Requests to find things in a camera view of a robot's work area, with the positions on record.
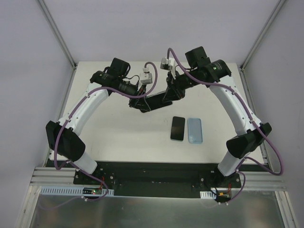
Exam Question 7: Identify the light blue phone case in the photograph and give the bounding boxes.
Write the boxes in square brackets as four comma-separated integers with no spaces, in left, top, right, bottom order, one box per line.
[188,118,203,144]

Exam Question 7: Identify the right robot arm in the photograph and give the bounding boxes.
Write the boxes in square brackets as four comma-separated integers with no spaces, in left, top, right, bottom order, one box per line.
[161,47,272,182]

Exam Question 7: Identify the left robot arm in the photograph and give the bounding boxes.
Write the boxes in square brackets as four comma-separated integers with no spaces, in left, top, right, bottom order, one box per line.
[46,58,158,174]

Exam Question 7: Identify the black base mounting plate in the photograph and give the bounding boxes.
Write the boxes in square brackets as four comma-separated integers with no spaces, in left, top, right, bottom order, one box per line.
[73,161,241,199]

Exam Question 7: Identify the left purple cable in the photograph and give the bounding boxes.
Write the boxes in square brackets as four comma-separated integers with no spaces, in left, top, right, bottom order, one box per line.
[53,62,159,171]

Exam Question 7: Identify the purple cable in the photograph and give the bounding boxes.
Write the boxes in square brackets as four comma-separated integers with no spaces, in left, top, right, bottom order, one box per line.
[167,47,285,176]
[53,62,159,171]

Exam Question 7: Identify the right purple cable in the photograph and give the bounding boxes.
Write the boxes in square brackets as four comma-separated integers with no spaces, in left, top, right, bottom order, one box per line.
[167,47,285,176]

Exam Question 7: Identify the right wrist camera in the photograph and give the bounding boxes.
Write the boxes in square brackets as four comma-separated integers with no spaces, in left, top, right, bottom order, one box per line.
[160,57,175,71]

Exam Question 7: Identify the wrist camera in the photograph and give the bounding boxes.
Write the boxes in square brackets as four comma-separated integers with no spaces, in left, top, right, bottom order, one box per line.
[139,67,152,86]
[160,57,175,71]

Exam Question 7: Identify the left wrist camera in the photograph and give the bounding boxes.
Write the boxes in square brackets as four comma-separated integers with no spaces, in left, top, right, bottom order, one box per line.
[139,67,152,86]

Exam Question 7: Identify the right white cable duct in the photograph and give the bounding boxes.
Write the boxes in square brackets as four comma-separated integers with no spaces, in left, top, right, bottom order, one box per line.
[200,191,216,200]

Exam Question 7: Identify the white cable duct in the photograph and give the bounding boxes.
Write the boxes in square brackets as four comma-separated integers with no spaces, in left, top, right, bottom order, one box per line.
[200,191,216,200]
[40,186,114,197]

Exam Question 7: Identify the right aluminium frame post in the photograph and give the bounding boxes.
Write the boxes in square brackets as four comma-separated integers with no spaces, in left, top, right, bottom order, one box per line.
[240,0,288,71]

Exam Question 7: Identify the aluminium frame post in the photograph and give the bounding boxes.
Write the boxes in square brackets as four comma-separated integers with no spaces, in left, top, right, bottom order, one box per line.
[36,0,77,69]
[240,0,288,71]

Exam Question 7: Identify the right aluminium extrusion rail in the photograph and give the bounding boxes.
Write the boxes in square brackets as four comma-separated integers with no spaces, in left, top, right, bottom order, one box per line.
[244,171,287,191]

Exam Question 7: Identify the aluminium extrusion rail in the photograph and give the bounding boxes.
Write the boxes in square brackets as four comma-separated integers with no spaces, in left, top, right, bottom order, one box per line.
[30,166,79,185]
[244,171,287,191]

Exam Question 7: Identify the left white cable duct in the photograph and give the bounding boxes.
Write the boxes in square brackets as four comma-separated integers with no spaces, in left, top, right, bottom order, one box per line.
[40,186,114,197]

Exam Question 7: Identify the left aluminium frame post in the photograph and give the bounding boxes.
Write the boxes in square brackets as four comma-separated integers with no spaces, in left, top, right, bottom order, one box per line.
[36,0,77,69]

